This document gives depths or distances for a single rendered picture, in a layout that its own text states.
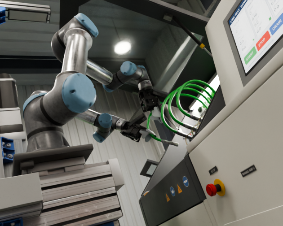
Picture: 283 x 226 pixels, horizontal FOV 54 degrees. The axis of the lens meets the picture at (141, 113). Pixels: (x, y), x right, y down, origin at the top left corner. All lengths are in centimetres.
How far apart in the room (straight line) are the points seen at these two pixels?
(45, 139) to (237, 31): 81
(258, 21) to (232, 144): 48
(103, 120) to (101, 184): 68
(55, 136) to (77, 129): 786
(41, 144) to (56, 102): 13
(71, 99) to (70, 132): 784
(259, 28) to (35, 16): 116
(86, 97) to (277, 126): 54
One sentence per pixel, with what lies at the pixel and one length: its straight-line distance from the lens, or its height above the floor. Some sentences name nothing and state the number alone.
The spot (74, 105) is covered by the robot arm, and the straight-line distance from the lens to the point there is 87.
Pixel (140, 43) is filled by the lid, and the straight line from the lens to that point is 163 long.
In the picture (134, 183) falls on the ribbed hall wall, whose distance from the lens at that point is 859.
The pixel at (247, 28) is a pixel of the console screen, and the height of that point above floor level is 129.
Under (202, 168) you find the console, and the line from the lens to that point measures 95.
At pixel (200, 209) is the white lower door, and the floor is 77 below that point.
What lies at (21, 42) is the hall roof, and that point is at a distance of 790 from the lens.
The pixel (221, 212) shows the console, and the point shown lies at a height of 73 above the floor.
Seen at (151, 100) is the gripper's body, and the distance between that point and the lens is 148.
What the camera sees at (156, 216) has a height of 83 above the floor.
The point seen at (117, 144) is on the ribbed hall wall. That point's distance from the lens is 889.
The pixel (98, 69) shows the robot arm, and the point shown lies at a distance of 144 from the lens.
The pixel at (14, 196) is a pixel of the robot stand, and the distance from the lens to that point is 71.
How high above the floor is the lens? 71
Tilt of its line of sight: 25 degrees up
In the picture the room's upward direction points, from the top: 20 degrees counter-clockwise
